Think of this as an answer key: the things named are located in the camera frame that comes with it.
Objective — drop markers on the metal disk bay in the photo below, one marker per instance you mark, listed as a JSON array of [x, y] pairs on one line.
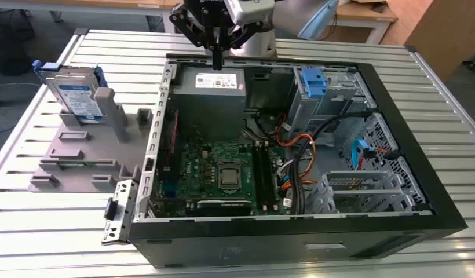
[[360, 174]]

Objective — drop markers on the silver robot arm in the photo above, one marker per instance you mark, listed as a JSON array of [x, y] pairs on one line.
[[260, 46]]

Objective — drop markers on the black RAM slot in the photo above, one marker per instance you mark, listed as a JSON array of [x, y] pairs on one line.
[[258, 173], [269, 173]]

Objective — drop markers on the CPU socket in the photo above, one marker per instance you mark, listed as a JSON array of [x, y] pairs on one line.
[[229, 188]]

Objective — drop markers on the blue expansion slot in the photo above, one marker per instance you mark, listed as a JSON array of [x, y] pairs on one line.
[[169, 191]]

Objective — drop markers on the black waste bin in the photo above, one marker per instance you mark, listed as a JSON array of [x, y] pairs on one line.
[[13, 58]]

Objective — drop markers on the black graphics card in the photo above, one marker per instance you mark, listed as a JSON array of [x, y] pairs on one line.
[[222, 207]]

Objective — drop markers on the green motherboard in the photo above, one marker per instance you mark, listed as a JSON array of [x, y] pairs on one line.
[[198, 156]]

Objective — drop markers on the metal drive cage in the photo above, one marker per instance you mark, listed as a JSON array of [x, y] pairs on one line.
[[304, 116]]

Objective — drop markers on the silver CPU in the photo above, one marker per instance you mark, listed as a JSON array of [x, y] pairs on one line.
[[229, 177]]

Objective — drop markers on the long wooden desk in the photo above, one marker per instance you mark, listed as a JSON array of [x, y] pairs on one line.
[[105, 3]]

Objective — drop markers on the wooden cabinet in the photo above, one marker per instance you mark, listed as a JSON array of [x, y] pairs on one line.
[[445, 34]]

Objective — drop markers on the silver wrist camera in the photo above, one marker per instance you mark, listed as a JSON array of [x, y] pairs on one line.
[[248, 11]]

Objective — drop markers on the grey power supply unit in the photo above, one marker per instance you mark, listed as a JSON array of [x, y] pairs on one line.
[[209, 116]]

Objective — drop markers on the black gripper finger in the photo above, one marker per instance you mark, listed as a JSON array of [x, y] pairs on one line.
[[186, 26], [241, 39]]

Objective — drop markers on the wooden desk white legs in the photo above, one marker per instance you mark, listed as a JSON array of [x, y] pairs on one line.
[[360, 16]]

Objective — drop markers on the black PC case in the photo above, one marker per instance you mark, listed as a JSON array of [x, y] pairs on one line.
[[260, 240]]

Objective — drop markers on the hard disk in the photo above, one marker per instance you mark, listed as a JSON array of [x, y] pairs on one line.
[[80, 98]]

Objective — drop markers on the blue VGA port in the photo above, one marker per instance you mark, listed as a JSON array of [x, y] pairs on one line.
[[109, 208]]

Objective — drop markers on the green RAM stick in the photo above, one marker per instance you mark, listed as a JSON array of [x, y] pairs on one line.
[[76, 164]]

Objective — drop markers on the blue drive latch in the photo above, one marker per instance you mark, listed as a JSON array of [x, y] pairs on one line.
[[312, 84]]

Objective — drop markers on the grey parts rack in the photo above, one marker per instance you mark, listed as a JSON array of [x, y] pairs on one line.
[[86, 147]]

